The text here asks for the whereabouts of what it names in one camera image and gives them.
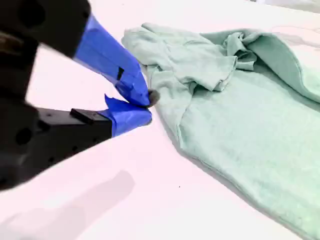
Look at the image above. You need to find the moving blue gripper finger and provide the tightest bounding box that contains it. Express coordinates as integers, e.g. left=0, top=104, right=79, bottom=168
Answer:
left=9, top=0, right=161, bottom=109

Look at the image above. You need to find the pale green T-shirt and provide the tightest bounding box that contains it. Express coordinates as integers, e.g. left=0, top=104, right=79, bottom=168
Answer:
left=121, top=22, right=320, bottom=240

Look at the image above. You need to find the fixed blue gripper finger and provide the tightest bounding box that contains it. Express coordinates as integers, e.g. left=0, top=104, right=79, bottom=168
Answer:
left=24, top=93, right=153, bottom=181

